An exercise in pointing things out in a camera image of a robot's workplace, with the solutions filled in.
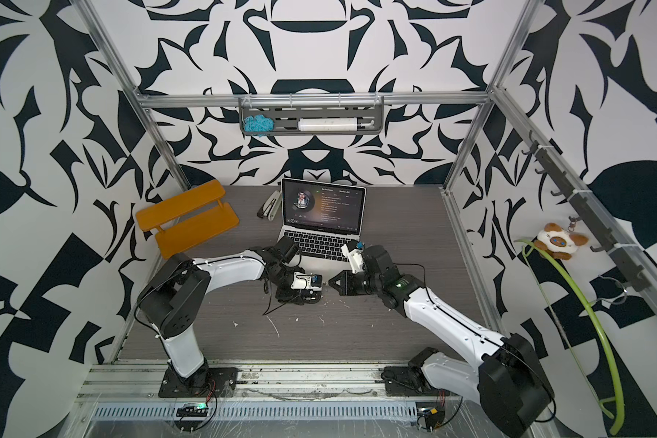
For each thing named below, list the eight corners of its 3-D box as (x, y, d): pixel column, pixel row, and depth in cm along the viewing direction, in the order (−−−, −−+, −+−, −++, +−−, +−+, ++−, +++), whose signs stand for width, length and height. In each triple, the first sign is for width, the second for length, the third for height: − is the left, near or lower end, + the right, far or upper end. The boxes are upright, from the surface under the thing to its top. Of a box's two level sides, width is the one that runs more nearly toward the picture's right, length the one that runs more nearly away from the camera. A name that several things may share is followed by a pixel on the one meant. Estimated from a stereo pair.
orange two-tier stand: (164, 262, 100) (143, 239, 89) (152, 230, 109) (131, 206, 98) (241, 223, 112) (231, 198, 100) (224, 197, 120) (213, 172, 109)
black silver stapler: (257, 217, 111) (256, 213, 110) (272, 192, 120) (271, 188, 118) (271, 220, 110) (270, 217, 108) (285, 195, 119) (285, 192, 117)
